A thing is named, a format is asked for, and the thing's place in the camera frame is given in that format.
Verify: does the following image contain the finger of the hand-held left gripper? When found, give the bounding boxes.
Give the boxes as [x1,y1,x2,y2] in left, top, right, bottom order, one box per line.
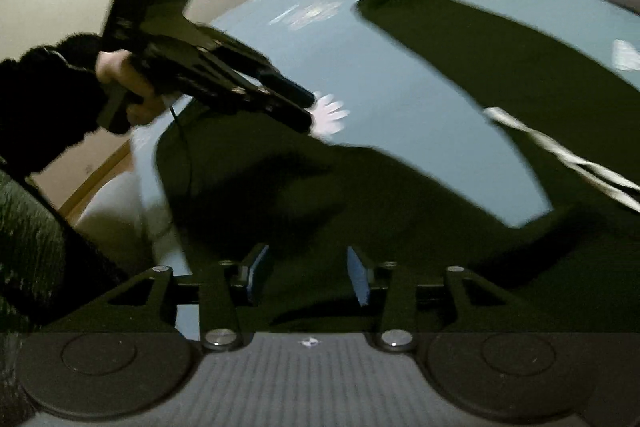
[219,32,317,106]
[207,74,313,134]

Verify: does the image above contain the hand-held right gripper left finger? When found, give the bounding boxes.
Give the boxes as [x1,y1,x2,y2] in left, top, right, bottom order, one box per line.
[65,243,271,354]

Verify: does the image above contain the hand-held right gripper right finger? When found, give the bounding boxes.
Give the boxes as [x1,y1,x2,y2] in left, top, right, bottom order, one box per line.
[346,246,562,354]

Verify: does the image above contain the black pants with white drawstring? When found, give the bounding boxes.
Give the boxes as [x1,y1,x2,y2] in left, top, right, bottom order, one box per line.
[155,0,640,333]

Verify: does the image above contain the person's left forearm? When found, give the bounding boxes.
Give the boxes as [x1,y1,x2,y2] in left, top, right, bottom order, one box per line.
[0,34,108,180]

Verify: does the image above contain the person's left hand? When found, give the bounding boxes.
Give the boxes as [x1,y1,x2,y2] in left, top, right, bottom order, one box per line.
[95,49,167,126]

